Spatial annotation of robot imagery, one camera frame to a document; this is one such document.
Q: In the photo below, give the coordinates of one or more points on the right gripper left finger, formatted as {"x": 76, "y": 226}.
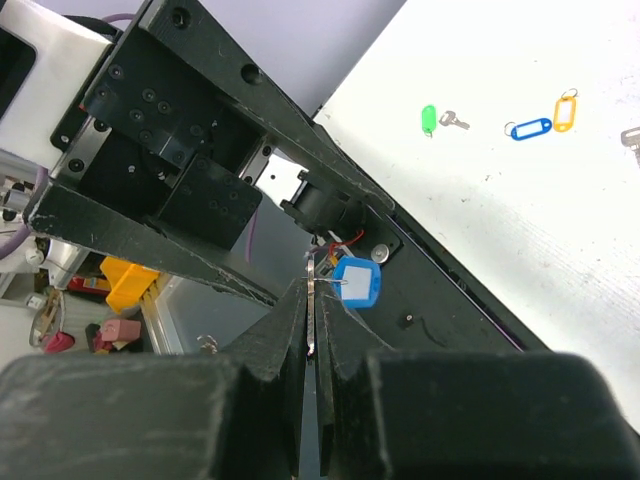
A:
{"x": 234, "y": 414}

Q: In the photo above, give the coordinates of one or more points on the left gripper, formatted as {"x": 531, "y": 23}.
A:
{"x": 156, "y": 169}

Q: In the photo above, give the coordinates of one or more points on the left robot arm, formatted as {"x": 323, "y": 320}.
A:
{"x": 325, "y": 205}

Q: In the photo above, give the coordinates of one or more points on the yellow plastic part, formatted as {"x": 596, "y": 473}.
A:
{"x": 128, "y": 282}

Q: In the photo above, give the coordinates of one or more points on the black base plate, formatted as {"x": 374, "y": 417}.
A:
{"x": 428, "y": 300}

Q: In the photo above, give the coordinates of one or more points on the blue key tag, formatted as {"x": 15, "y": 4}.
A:
{"x": 357, "y": 282}
{"x": 528, "y": 130}

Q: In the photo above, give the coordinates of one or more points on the blue key tag on table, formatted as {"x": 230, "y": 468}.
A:
{"x": 528, "y": 130}

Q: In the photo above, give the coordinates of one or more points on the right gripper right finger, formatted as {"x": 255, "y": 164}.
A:
{"x": 407, "y": 414}

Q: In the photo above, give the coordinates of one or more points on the silver key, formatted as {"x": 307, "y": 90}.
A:
{"x": 310, "y": 329}
{"x": 449, "y": 118}
{"x": 630, "y": 139}

